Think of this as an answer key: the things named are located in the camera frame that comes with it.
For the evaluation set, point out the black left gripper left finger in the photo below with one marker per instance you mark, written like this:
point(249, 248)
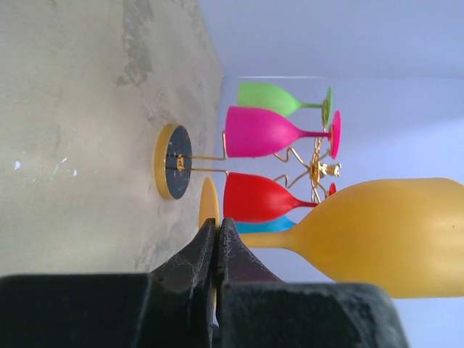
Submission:
point(171, 306)

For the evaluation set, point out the pink wine glass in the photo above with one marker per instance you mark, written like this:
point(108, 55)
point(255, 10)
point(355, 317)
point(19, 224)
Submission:
point(258, 132)

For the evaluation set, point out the yellow wine glass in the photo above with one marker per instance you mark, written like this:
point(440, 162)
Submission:
point(402, 235)

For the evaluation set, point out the red wine glass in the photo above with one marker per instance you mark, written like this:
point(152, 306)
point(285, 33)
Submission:
point(255, 199)

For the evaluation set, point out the green wine glass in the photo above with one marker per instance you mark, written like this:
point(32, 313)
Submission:
point(273, 97)

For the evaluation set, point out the blue wine glass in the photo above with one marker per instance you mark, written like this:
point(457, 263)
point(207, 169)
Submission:
point(280, 224)

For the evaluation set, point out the gold wire glass rack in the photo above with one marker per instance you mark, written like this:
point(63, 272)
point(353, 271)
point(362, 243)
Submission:
point(173, 148)

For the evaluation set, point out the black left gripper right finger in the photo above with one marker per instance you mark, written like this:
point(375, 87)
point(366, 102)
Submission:
point(257, 309)

